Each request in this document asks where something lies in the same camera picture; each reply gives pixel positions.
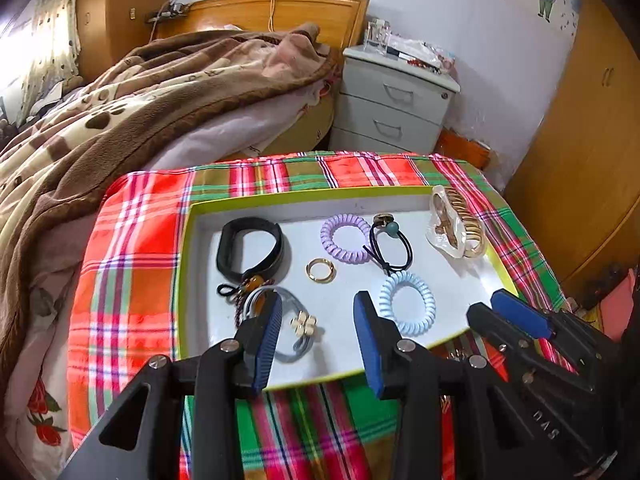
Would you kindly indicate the dotted curtain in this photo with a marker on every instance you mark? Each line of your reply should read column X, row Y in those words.
column 50, row 35

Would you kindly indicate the yellow-green cardboard box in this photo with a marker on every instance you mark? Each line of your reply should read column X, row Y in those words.
column 350, row 280

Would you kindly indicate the clear glass cup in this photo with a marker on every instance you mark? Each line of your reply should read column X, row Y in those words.
column 377, row 37

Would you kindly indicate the pearl and gold hair claw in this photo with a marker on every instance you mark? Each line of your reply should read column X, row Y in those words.
column 445, row 230

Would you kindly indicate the orange box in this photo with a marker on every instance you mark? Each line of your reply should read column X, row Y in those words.
column 465, row 150

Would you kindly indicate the pile of packets and pouches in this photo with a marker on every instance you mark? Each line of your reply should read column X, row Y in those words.
column 425, row 55

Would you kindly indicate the black wristband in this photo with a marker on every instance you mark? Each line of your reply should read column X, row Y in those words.
column 225, row 255

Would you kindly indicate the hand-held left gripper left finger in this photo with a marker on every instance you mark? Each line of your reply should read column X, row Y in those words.
column 265, row 345

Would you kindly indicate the grey nightstand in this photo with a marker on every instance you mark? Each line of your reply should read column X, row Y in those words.
column 390, row 105

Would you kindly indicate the large wooden wardrobe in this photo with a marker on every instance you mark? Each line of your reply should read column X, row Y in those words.
column 590, row 160

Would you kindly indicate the pink bag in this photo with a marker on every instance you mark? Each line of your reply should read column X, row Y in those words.
column 617, row 305

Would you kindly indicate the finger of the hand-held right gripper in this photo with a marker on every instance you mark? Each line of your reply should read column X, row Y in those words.
column 492, row 325
column 520, row 312

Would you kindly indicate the narrow wooden cabinet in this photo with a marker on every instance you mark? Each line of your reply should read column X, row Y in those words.
column 115, row 20

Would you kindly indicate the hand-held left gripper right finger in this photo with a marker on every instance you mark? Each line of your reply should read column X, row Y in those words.
column 367, row 350

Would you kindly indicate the wooden headboard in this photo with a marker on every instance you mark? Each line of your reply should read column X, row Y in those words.
column 320, row 15

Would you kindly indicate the brown paw print blanket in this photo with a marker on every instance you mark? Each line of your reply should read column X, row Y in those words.
column 100, row 125

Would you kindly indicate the red green plaid blanket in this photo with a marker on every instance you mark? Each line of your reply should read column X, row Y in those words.
column 135, row 240

